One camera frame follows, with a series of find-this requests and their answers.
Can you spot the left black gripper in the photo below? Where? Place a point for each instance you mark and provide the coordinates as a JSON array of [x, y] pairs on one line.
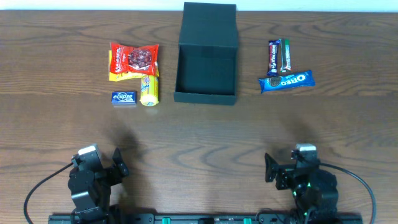
[[109, 172]]

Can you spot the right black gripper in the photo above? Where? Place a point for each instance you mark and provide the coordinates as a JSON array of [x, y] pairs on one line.
[[283, 177]]

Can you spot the blue oreo cookie pack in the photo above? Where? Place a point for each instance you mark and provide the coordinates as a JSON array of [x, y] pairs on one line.
[[296, 80]]

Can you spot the yellow candy bag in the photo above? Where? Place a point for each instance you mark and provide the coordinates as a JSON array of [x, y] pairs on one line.
[[128, 75]]

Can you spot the red candy bag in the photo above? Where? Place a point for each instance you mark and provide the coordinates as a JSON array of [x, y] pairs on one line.
[[133, 59]]

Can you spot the dark green box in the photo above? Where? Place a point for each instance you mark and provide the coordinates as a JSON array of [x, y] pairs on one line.
[[207, 54]]

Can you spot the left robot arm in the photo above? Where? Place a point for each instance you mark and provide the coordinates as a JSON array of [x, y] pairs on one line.
[[90, 185]]

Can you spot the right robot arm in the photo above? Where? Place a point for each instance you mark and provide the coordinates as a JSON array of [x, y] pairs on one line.
[[313, 189]]

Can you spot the blue eclipse mint tin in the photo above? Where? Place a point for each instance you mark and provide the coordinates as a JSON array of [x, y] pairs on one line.
[[123, 98]]

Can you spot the yellow candy roll tube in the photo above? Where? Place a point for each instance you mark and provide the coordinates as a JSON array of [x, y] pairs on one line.
[[149, 90]]

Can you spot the purple dairy milk bar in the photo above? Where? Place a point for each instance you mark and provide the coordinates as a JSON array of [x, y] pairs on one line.
[[273, 58]]

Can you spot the green chocolate bar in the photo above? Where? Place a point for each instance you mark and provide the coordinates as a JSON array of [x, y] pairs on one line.
[[285, 55]]

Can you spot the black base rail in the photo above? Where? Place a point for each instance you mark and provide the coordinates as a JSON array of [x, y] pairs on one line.
[[262, 218]]

